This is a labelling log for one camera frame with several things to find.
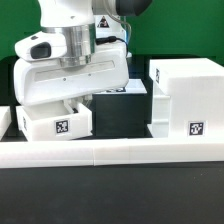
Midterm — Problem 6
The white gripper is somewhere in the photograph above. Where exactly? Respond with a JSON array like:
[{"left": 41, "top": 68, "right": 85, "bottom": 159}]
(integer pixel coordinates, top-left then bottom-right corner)
[{"left": 14, "top": 41, "right": 129, "bottom": 106}]

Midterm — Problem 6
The white front drawer box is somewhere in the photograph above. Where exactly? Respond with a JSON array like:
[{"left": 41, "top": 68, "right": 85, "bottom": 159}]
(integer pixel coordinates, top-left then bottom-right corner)
[{"left": 16, "top": 100, "right": 92, "bottom": 141}]

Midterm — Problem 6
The white drawer cabinet frame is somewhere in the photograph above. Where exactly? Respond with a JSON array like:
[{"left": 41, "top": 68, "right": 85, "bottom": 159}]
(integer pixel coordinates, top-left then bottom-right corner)
[{"left": 148, "top": 58, "right": 224, "bottom": 138}]

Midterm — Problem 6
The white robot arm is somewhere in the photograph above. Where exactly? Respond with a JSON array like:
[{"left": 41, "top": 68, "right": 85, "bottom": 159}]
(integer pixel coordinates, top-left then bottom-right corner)
[{"left": 14, "top": 0, "right": 153, "bottom": 106}]

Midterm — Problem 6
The white left barrier block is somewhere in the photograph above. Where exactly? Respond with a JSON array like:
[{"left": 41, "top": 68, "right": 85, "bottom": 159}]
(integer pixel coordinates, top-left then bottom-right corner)
[{"left": 0, "top": 106, "right": 11, "bottom": 140}]

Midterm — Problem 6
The white marker tag sheet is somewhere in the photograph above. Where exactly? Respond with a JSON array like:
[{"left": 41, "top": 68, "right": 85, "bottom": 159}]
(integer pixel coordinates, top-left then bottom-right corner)
[{"left": 99, "top": 78, "right": 148, "bottom": 95}]

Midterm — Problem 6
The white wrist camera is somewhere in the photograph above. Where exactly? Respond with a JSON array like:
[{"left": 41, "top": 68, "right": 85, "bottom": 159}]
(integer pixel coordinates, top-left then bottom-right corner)
[{"left": 15, "top": 32, "right": 67, "bottom": 62}]

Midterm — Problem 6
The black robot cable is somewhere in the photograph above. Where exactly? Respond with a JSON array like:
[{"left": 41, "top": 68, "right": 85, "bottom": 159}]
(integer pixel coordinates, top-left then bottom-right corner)
[{"left": 95, "top": 35, "right": 128, "bottom": 46}]

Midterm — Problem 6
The white front barrier rail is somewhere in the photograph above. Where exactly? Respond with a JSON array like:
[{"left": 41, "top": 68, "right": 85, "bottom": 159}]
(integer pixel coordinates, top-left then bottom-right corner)
[{"left": 0, "top": 137, "right": 224, "bottom": 169}]

